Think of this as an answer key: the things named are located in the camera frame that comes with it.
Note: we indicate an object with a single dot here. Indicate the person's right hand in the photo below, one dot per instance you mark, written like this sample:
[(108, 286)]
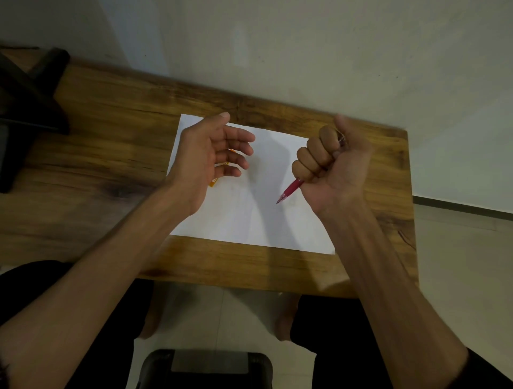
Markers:
[(340, 176)]

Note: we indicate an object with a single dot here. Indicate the person's left hand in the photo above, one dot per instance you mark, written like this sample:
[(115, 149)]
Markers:
[(194, 160)]

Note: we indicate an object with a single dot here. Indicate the person's right middle finger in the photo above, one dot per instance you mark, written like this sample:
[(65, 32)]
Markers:
[(318, 153)]

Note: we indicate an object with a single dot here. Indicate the person's right thumb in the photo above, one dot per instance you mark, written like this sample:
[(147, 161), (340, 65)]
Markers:
[(348, 132)]

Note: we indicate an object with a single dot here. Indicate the person's left thumb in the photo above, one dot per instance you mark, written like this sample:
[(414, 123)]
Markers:
[(214, 119)]

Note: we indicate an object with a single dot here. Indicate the person's left middle finger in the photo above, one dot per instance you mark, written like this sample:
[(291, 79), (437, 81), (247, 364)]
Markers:
[(239, 147)]

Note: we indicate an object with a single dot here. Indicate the person's left little finger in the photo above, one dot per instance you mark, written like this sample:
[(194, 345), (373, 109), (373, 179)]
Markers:
[(231, 171)]

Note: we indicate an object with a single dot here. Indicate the person's right little finger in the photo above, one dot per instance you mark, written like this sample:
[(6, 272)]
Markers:
[(300, 172)]

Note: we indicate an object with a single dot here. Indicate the red pen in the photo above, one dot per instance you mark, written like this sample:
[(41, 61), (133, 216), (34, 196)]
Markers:
[(290, 190)]

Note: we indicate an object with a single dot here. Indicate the person's left forearm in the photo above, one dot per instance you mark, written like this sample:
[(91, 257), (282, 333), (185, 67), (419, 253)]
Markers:
[(104, 272)]

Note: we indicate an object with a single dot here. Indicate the person's right forearm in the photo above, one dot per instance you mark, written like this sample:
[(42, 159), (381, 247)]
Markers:
[(384, 288)]

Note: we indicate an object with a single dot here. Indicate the white paper sheet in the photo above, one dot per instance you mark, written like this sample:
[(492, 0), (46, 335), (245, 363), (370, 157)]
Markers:
[(256, 208)]

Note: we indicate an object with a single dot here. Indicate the dark baseboard strip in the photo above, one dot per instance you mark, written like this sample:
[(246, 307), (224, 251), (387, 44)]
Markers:
[(461, 206)]

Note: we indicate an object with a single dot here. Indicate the person's right foot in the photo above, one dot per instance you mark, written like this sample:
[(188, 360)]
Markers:
[(286, 320)]

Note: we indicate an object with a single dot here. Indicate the person's black shorts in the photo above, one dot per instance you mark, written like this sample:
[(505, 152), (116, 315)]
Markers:
[(340, 340)]

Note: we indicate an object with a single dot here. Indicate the black chair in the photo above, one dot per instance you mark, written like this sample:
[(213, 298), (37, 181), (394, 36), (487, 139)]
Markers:
[(28, 108)]

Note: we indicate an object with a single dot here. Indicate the black stool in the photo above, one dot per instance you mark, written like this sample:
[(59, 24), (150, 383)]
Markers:
[(204, 370)]

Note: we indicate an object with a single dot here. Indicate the person's black shirt sleeve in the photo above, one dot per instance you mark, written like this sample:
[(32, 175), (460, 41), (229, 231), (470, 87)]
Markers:
[(485, 372)]

